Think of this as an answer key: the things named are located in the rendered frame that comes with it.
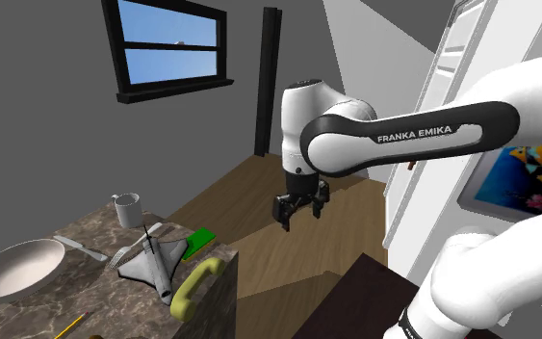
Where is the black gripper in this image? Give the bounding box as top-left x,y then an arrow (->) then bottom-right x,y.
271,170 -> 332,233

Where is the green and yellow sponge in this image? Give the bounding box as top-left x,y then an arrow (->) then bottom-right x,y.
180,227 -> 219,263

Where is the dark robot stand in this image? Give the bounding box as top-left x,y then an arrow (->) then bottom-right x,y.
293,252 -> 504,339

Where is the yellow-green telephone handset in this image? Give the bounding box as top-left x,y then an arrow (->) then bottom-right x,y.
168,256 -> 227,324

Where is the white door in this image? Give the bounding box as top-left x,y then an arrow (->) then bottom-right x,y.
381,0 -> 542,286

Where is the grey toy airplane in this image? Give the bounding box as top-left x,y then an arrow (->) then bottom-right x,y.
116,224 -> 192,307

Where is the white mug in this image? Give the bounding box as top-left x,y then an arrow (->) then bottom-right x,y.
111,192 -> 144,230

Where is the silver fork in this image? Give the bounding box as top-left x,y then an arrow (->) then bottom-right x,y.
105,222 -> 165,271

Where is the black framed window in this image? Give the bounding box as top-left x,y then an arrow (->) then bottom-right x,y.
100,0 -> 236,105

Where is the colourful framed picture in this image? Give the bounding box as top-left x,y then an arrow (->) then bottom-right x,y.
456,142 -> 542,223

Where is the silver knife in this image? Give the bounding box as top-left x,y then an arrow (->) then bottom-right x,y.
53,234 -> 110,263

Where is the yellow pencil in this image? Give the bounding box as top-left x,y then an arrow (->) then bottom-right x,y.
53,310 -> 91,339

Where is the grey bowl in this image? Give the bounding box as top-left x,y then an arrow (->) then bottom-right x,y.
0,238 -> 68,302

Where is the black door frame post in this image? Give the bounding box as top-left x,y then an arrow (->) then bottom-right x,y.
253,6 -> 284,159

